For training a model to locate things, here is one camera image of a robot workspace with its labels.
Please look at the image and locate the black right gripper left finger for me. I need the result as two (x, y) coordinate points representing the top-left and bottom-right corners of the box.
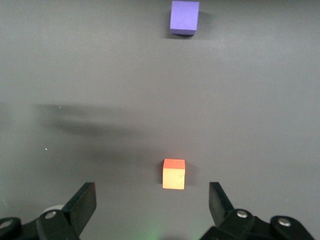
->
(0, 181), (98, 240)

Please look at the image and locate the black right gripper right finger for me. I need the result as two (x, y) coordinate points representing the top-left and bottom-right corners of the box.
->
(199, 181), (316, 240)

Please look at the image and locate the orange foam block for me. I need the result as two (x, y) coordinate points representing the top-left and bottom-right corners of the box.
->
(161, 158), (186, 191)

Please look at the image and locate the purple foam block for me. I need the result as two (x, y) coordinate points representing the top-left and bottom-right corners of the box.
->
(169, 0), (201, 37)

